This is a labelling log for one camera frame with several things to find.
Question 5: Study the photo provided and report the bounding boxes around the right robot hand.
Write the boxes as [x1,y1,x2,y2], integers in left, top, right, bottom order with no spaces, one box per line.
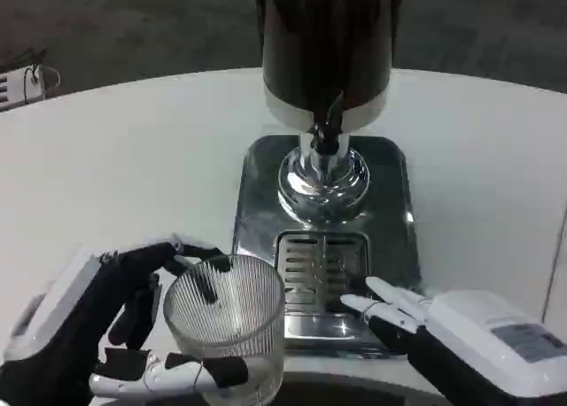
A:
[339,276,567,402]

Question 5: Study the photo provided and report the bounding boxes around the dark drink dispenser with tap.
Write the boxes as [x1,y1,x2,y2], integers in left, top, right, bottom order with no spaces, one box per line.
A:
[253,0,403,223]

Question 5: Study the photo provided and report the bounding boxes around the steel drip tray with grid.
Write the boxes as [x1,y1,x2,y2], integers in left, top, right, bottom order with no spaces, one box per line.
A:
[231,134,422,358]

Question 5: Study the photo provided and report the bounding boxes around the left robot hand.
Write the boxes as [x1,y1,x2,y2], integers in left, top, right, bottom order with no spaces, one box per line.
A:
[0,233,250,406]

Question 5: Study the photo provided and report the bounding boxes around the white box with cables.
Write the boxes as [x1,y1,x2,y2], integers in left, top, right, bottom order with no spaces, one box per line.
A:
[0,49,61,113]

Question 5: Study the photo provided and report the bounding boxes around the clear ribbed glass cup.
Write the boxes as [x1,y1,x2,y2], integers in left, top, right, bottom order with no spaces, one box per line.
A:
[162,254,286,406]

